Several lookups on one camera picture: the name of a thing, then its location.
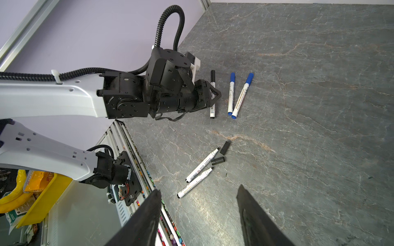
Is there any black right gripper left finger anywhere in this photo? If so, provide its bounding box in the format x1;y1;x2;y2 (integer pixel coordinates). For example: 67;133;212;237
106;190;162;246

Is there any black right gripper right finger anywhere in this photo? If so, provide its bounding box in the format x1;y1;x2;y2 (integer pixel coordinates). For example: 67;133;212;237
237;185;294;246

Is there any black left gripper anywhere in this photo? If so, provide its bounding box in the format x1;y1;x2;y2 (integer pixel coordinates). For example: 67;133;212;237
157;80;222;118

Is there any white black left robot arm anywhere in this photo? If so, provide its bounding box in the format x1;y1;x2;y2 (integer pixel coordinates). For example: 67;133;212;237
1;5;221;189

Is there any aluminium frame rail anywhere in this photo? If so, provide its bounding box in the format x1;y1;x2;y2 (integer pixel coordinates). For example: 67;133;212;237
1;0;60;72

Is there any white marker pen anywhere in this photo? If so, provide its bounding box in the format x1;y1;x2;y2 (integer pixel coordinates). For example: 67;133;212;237
210;70;215;120
177;167;214;198
185;148;219;183

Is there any yellow bin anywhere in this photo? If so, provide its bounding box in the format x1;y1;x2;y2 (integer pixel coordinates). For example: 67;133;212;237
16;174;73;229

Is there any white marker blue end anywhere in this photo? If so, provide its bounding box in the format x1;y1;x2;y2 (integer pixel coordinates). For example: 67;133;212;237
227;72;236;116

